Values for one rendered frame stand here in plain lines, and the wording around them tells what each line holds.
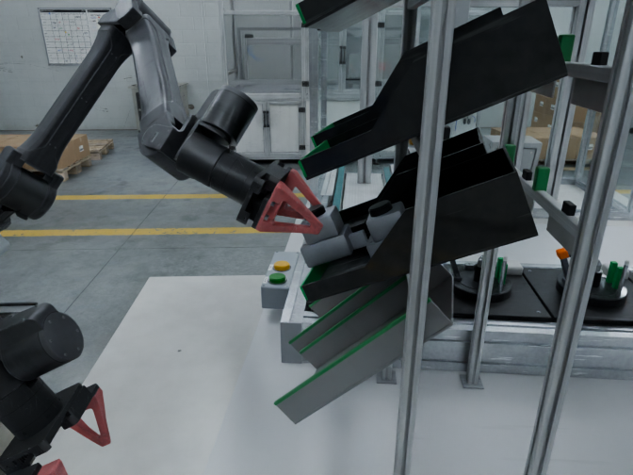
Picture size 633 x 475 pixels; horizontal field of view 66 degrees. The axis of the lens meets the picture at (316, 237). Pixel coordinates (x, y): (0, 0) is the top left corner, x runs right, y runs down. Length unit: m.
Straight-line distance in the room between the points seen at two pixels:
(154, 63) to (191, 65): 8.31
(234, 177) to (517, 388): 0.71
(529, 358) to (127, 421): 0.78
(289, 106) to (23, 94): 5.47
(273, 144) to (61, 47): 4.74
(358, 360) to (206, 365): 0.51
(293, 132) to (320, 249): 5.69
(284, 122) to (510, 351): 5.45
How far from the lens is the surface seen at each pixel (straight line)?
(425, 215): 0.52
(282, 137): 6.31
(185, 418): 0.97
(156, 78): 0.82
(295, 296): 1.10
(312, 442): 0.90
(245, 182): 0.62
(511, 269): 1.26
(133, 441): 0.95
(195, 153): 0.63
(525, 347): 1.08
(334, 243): 0.62
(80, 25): 9.68
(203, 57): 9.13
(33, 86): 10.12
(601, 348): 1.13
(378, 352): 0.63
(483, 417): 0.99
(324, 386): 0.68
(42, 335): 0.59
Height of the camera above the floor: 1.49
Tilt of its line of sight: 22 degrees down
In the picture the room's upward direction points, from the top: straight up
